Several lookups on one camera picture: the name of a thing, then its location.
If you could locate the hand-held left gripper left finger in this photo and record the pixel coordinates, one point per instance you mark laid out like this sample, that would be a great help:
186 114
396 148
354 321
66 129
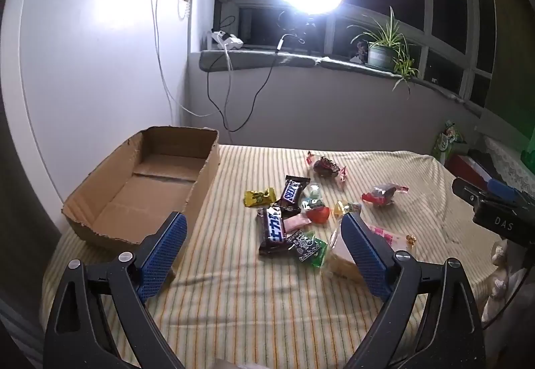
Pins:
167 252

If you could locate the brown cardboard box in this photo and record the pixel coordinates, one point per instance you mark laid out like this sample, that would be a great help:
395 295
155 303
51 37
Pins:
159 176

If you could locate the potted spider plant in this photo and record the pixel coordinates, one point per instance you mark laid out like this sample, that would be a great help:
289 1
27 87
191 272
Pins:
380 55

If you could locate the small gold candy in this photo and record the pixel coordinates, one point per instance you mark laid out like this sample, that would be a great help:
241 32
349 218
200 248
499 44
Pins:
412 240

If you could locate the clear bag of candy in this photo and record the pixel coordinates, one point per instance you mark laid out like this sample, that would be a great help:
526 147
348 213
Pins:
340 258

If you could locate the red box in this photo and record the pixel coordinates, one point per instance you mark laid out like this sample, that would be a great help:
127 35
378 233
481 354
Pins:
459 166

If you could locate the white plush toy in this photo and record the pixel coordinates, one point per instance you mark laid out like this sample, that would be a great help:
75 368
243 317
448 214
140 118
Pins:
497 277

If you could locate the small brown chocolate bar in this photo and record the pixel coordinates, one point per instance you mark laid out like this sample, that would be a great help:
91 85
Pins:
292 190

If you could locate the white power strip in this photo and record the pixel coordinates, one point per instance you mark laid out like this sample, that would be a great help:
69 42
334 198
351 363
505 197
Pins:
228 40

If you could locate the dark red candy packet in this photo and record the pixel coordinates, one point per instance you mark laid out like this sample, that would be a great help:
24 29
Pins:
326 166

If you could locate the green snack bag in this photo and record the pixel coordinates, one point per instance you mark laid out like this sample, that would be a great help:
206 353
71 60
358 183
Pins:
447 143

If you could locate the white lace cloth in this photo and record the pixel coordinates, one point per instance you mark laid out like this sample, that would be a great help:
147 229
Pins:
510 160

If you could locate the yellow candy packet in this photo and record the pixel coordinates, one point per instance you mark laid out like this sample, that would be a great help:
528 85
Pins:
259 197

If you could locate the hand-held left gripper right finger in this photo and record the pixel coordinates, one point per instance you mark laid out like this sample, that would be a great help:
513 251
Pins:
363 252

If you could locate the dark brown chocolate candy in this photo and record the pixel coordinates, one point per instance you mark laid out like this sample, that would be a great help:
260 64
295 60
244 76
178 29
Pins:
288 211

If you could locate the red round candy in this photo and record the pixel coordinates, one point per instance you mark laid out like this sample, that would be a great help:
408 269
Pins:
318 216

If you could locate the green patterned snack packet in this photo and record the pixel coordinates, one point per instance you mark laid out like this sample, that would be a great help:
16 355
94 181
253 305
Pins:
307 247

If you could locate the pink candy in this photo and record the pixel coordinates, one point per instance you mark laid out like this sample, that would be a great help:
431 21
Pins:
294 223

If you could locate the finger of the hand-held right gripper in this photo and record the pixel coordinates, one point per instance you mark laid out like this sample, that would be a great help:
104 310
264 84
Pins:
503 190
501 222

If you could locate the green white candy packet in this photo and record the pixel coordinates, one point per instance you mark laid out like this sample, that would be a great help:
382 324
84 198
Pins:
312 197

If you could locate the large brown chocolate bar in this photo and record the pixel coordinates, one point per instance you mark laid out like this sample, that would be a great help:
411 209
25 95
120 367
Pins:
273 231

